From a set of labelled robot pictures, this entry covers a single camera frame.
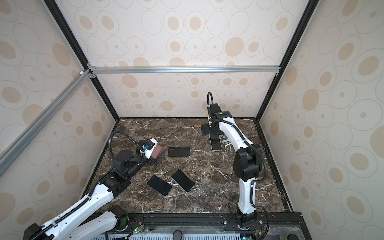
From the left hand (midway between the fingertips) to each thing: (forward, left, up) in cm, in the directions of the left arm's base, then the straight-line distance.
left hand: (161, 142), depth 72 cm
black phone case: (+11, -5, -28) cm, 30 cm away
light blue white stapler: (+17, -38, -26) cm, 49 cm away
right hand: (+18, -26, -14) cm, 34 cm away
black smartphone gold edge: (-9, -9, -27) cm, 30 cm away
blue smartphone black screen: (+20, -31, -28) cm, 46 cm away
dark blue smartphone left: (-12, +4, -27) cm, 29 cm away
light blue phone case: (+24, -27, -28) cm, 45 cm away
